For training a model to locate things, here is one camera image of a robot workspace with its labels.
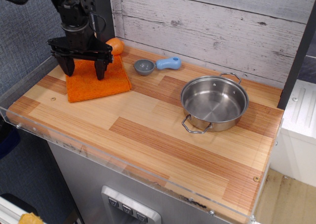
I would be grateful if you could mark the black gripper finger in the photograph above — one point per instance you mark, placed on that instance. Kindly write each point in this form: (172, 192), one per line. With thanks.
(66, 63)
(100, 68)

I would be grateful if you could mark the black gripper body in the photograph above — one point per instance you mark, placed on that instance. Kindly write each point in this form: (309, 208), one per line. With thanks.
(80, 42)

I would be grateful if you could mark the orange knitted cloth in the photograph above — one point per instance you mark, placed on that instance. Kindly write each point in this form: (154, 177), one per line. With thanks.
(83, 83)

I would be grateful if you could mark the blue grey measuring scoop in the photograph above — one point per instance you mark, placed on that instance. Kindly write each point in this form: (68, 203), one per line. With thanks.
(145, 67)

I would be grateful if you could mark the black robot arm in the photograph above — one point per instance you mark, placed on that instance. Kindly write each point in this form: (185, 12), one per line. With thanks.
(74, 13)

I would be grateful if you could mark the orange plastic carrot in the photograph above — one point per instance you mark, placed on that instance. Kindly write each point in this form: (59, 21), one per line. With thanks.
(117, 46)

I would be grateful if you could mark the clear acrylic guard panel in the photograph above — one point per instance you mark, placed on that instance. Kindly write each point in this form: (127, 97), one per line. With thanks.
(143, 133)

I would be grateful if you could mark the stainless steel pot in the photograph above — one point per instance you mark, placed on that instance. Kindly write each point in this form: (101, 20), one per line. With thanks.
(213, 103)

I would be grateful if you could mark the silver toy fridge cabinet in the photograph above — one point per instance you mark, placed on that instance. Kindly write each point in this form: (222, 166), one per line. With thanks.
(85, 178)

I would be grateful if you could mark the grey dispenser button panel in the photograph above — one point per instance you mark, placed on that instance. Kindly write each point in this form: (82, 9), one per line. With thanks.
(130, 206)

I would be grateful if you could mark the yellow object at corner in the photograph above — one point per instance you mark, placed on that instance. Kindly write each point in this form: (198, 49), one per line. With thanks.
(30, 218)

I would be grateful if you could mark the white box with lid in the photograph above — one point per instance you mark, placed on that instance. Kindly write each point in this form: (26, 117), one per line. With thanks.
(294, 154)

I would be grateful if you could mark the white frame bottom left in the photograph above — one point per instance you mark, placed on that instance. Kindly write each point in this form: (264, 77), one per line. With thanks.
(9, 213)

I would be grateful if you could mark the dark grey right post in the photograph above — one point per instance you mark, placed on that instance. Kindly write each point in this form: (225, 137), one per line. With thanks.
(298, 59)

